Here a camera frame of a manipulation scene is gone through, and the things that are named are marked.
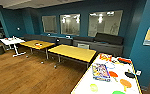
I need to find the wooden top table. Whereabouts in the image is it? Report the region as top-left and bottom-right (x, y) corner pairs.
(47, 44), (98, 70)
(18, 39), (56, 61)

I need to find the interior glass window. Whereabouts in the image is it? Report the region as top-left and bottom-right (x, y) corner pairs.
(59, 13), (82, 37)
(41, 15), (59, 35)
(87, 9), (124, 39)

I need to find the dark grey bench sofa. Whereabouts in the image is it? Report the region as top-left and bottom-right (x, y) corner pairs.
(23, 33), (74, 46)
(72, 31), (125, 56)

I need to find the orange yellow game box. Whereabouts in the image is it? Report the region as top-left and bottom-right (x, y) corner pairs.
(98, 52), (113, 63)

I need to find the colourful board game box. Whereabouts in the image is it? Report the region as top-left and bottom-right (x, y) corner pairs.
(91, 62), (112, 83)

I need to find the yellow air hockey table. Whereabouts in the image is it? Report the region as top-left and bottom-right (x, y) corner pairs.
(70, 52), (144, 94)

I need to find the red table tennis paddle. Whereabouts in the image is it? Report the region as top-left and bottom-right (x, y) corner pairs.
(117, 57), (132, 65)

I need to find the small white table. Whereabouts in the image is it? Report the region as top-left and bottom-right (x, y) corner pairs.
(0, 36), (27, 58)

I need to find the white wall outlet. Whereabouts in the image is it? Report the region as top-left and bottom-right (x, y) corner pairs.
(136, 69), (142, 76)

